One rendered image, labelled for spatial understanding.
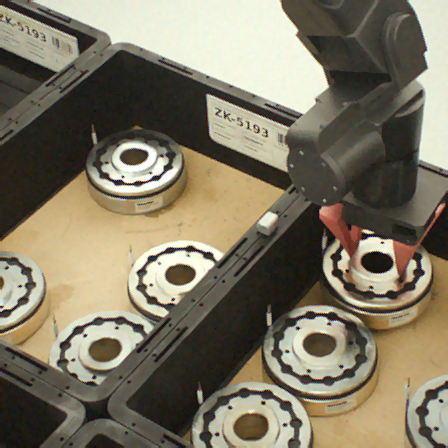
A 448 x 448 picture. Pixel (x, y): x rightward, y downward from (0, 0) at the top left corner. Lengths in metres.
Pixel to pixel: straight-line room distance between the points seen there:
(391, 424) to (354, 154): 0.26
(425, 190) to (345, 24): 0.20
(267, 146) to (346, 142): 0.31
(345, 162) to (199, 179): 0.38
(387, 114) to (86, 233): 0.40
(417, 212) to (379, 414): 0.18
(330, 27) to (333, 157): 0.10
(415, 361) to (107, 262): 0.32
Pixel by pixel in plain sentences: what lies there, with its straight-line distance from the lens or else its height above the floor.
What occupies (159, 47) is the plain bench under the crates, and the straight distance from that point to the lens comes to 1.79.
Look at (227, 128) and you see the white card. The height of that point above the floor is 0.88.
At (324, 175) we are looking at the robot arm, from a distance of 1.03.
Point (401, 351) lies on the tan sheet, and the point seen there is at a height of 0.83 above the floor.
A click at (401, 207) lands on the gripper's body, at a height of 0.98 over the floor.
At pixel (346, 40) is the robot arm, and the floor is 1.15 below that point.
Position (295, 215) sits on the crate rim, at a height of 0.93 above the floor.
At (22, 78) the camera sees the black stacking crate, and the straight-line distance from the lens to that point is 1.55.
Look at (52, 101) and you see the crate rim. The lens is 1.34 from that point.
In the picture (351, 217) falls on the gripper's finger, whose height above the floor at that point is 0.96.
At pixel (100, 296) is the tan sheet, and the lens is 1.27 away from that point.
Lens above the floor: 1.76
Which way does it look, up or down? 44 degrees down
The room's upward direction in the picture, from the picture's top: 4 degrees counter-clockwise
